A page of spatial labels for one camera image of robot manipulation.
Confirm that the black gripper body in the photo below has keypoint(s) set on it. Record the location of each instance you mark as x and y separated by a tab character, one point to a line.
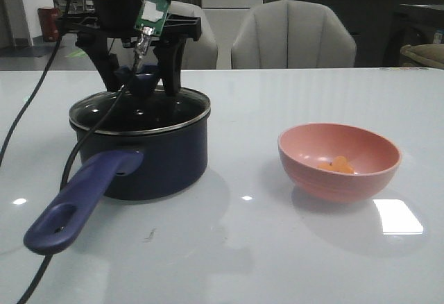
116	19

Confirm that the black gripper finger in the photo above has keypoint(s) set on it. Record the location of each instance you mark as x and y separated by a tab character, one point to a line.
169	54
96	47

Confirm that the glass lid blue knob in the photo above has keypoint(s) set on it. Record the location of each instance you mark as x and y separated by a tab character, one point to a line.
144	109

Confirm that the pink bowl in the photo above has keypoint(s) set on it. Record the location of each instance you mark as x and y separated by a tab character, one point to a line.
374	159

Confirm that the orange ham pieces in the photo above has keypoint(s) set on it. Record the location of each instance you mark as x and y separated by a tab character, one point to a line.
339	164

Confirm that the left grey chair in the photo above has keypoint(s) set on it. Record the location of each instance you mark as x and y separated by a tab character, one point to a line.
201	54

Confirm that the grey chair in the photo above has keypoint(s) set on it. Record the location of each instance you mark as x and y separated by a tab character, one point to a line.
201	54
289	34

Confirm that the green circuit board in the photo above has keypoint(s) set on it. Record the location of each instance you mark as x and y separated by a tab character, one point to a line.
152	16

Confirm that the red bin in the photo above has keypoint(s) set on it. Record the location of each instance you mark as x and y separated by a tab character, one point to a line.
47	18

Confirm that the white cabinet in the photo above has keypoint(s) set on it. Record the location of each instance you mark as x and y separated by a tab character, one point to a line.
225	17

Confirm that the dark blue saucepan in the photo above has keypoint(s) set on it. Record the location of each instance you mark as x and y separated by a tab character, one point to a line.
131	168

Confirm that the right grey chair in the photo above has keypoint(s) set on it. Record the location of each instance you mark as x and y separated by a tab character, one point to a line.
289	34

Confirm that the dark counter cabinet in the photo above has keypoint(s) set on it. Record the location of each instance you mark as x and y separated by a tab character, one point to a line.
374	27

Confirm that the beige sofa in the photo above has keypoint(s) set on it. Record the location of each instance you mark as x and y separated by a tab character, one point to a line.
424	55

